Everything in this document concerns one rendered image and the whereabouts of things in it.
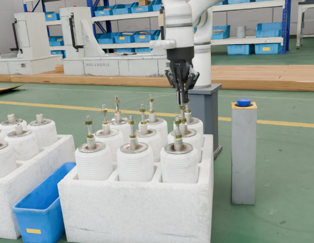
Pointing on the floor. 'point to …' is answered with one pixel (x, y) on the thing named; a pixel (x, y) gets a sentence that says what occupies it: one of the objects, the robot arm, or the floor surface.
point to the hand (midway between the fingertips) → (182, 97)
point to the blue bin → (43, 209)
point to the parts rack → (158, 16)
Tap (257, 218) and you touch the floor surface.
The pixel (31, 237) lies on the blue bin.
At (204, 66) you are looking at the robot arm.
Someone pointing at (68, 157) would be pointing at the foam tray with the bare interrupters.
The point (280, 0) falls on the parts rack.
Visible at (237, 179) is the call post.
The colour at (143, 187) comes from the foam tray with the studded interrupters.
